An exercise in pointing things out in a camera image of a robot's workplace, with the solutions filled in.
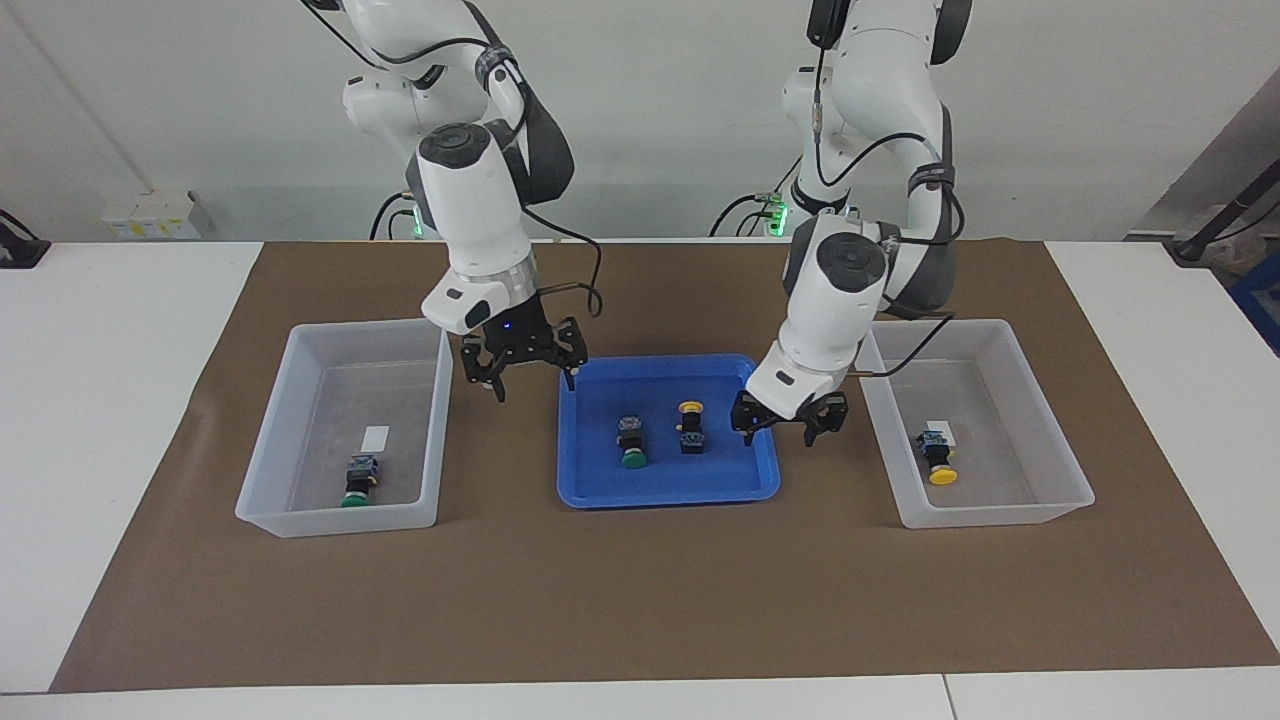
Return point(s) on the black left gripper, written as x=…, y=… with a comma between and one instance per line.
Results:
x=800, y=422

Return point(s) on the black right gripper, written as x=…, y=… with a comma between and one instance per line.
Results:
x=520, y=340

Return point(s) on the yellow push button switch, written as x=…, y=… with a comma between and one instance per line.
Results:
x=940, y=462
x=692, y=435

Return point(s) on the green push button switch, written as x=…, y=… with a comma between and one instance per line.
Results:
x=360, y=475
x=631, y=440

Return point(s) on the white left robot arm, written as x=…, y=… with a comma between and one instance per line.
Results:
x=840, y=300

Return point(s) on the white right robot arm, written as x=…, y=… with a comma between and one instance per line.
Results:
x=470, y=200

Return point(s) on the white power socket boxes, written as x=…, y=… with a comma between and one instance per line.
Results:
x=150, y=215

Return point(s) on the blue plastic tray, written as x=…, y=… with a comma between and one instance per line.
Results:
x=600, y=480

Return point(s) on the small white paper label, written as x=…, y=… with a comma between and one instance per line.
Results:
x=942, y=430
x=377, y=437

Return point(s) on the brown table mat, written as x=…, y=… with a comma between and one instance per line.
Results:
x=640, y=600

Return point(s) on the translucent white plastic box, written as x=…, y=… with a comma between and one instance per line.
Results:
x=1040, y=470
x=270, y=470

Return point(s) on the black stand pole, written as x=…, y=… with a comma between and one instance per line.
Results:
x=1225, y=210

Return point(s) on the blue crate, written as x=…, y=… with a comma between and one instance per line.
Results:
x=1262, y=300

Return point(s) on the black clamp bracket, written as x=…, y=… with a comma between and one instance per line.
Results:
x=20, y=250

